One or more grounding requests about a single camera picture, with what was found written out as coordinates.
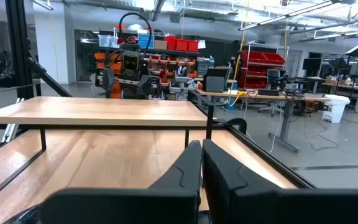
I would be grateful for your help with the wooden desk grey legs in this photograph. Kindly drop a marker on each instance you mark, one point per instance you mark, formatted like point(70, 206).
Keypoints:
point(222, 94)

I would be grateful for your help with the storage rack with orange bins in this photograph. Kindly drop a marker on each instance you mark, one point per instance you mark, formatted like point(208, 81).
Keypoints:
point(172, 62)

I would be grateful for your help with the clear plastic bin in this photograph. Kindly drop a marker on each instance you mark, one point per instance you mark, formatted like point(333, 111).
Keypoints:
point(107, 40)

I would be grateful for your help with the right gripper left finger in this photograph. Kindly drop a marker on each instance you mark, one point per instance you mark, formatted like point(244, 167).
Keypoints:
point(183, 175)

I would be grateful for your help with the blue storage box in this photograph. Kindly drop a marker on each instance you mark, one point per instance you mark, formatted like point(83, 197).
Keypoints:
point(145, 40)

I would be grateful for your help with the white trash bin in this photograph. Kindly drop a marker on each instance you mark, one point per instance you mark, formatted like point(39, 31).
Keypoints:
point(334, 109)

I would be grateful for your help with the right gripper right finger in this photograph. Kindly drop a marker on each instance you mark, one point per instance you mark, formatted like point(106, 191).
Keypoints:
point(225, 182)

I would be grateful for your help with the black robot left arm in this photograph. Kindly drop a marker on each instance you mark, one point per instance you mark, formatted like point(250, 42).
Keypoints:
point(129, 47)

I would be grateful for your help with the red bin rack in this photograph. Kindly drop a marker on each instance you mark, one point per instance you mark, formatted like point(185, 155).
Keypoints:
point(253, 57)

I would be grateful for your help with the black computer monitor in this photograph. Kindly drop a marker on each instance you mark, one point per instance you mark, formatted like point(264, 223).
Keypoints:
point(311, 66)

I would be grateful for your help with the wooden riser shelf black legs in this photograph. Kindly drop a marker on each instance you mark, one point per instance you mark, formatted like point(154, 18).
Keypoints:
point(98, 110)

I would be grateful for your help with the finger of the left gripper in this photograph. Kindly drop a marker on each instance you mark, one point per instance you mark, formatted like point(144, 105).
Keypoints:
point(150, 85)
point(104, 79)

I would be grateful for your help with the red storage bin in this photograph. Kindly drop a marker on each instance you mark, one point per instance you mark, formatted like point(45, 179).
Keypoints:
point(170, 42)
point(181, 45)
point(193, 46)

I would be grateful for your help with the black aluminium rig frame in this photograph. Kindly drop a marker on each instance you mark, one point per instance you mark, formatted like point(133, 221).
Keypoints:
point(19, 46)

